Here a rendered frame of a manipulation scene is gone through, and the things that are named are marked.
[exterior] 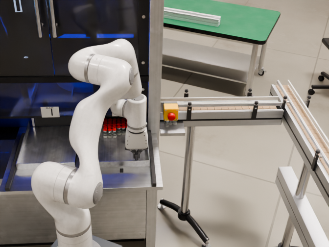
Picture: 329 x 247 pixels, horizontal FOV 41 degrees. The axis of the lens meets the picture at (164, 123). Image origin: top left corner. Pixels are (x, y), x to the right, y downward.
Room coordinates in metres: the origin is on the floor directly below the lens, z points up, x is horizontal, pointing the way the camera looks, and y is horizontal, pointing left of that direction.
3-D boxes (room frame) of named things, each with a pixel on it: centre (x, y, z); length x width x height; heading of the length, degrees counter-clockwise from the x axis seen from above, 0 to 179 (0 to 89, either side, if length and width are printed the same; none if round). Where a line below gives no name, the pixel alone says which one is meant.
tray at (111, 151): (1.73, 0.21, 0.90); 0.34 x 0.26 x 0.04; 6
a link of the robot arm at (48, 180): (1.06, 0.33, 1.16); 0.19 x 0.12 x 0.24; 72
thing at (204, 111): (2.04, -0.30, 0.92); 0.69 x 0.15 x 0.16; 96
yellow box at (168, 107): (1.87, -0.03, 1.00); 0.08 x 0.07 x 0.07; 6
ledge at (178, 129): (1.91, -0.04, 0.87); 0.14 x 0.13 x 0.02; 6
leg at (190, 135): (2.03, -0.15, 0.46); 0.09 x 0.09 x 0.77; 6
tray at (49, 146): (1.69, 0.55, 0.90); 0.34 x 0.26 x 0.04; 6
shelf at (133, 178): (1.64, 0.37, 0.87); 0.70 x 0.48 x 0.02; 96
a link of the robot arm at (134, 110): (1.59, 0.13, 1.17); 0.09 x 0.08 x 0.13; 72
